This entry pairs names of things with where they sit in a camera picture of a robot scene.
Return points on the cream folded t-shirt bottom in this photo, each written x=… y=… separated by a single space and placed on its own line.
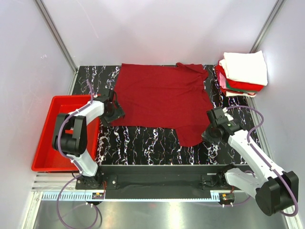
x=230 y=93

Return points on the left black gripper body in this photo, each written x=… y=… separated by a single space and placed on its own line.
x=113 y=115

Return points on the white folded t-shirt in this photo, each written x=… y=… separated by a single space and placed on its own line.
x=245 y=67

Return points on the white slotted cable duct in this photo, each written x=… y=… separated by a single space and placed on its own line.
x=116 y=197

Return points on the left connector board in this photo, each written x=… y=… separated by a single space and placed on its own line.
x=98 y=195

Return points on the connector board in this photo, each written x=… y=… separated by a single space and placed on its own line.
x=98 y=195
x=228 y=196

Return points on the left aluminium frame post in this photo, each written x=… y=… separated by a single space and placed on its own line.
x=52 y=27

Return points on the right aluminium frame post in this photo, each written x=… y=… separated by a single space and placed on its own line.
x=267 y=25

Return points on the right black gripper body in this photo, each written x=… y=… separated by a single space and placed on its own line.
x=209 y=134

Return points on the green folded t-shirt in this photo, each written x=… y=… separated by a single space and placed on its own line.
x=241 y=87

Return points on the red folded t-shirt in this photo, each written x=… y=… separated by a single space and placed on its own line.
x=219 y=68

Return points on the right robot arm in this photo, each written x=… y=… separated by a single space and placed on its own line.
x=273 y=189

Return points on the pink folded t-shirt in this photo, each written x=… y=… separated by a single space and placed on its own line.
x=222 y=80

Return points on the red plastic bin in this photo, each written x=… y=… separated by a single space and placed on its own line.
x=48 y=159

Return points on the right connector board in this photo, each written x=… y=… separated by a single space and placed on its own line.
x=228 y=196

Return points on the aluminium frame post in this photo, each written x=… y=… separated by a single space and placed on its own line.
x=267 y=25
x=52 y=27

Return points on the dark red t-shirt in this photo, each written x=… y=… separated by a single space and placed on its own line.
x=165 y=97

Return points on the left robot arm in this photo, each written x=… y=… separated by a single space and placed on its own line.
x=70 y=132

